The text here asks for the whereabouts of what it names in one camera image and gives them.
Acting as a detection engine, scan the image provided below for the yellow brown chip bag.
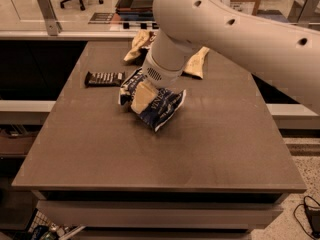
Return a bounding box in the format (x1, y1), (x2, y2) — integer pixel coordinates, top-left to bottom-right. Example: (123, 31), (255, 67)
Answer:
(124, 29), (210, 79)

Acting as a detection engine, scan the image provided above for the open dark tray box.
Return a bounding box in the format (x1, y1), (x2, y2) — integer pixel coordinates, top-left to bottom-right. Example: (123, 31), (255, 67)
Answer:
(115, 0), (164, 16)

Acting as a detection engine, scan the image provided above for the black power adapter with cable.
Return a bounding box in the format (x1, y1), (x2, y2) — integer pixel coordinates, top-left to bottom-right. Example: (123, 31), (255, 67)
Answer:
(293, 196), (320, 240)

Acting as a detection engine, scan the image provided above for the dark chocolate bar wrapper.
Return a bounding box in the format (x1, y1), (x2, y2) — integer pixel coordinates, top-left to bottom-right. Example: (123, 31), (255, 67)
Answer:
(84, 72), (125, 87)

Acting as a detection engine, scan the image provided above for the left metal glass bracket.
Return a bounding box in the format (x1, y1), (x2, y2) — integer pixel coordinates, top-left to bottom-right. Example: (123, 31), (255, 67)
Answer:
(37, 0), (62, 36)

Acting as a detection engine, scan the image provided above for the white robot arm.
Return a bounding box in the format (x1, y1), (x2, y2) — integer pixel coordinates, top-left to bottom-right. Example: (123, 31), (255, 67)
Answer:
(142, 0), (320, 114)

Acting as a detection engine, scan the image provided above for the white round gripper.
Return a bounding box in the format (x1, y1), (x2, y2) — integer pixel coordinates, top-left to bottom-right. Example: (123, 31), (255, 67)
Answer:
(131, 53), (182, 114)

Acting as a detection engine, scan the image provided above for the blue potato chip bag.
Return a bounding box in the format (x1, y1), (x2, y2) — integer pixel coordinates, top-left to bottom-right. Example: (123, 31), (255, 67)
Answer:
(119, 68), (186, 132)

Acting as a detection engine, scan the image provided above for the wire basket with items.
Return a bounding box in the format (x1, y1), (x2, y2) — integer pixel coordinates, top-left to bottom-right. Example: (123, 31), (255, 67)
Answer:
(27, 210), (84, 240)

